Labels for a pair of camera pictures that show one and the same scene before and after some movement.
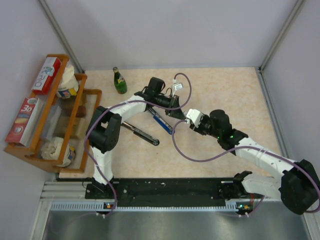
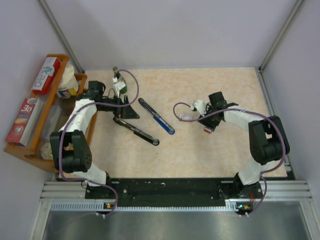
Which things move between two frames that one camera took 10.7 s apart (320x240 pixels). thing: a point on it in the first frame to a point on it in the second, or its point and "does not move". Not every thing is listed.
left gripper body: x=172 y=101 to x=117 y=111
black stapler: x=141 y=133 does not move
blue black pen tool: x=161 y=121 does not move
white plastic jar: x=68 y=86 does not move
